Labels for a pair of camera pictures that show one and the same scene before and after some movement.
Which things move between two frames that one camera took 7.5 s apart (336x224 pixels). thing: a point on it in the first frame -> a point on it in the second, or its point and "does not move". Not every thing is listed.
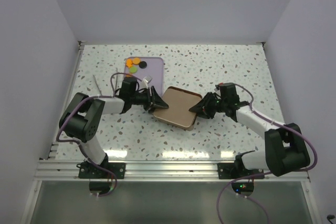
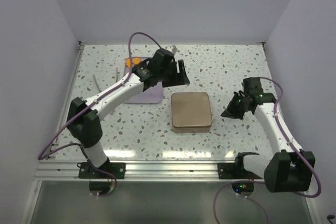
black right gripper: x=202 y=108 -> x=230 y=112
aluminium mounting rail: x=175 y=171 does not move
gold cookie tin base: x=177 y=126 -> x=191 y=129
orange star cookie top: x=128 y=63 does not move
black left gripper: x=156 y=100 -> x=180 y=78
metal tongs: x=115 y=83 does not move
